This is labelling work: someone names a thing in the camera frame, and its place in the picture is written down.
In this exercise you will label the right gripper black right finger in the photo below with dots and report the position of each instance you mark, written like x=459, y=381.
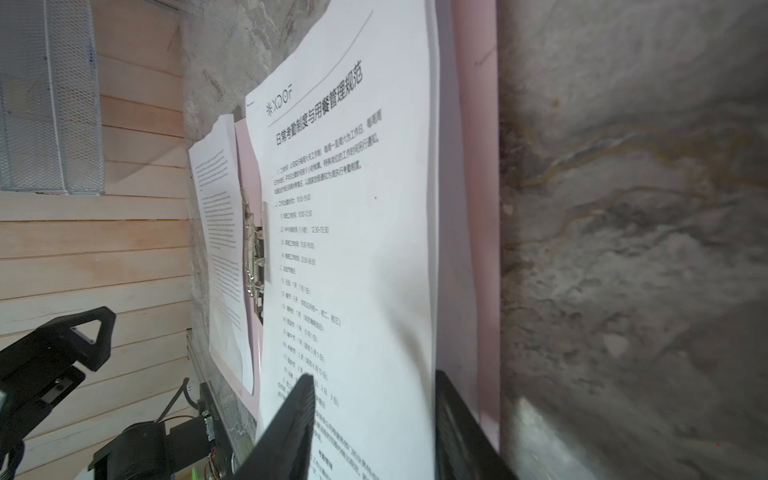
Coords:
x=462, y=449

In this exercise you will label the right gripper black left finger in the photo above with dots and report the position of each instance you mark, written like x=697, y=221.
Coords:
x=284, y=449

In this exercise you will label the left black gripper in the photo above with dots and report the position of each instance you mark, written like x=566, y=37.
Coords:
x=39, y=370

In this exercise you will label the printed paper sheet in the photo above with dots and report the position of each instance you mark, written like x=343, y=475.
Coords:
x=214, y=167
x=456, y=302
x=344, y=132

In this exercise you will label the pink file folder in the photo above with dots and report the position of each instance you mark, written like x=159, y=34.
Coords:
x=474, y=33

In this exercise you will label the metal folder clip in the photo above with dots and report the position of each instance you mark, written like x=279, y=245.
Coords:
x=253, y=258

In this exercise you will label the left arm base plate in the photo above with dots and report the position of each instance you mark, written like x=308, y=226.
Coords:
x=152, y=450

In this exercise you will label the white wire mesh shelf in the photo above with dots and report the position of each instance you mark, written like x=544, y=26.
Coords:
x=51, y=139

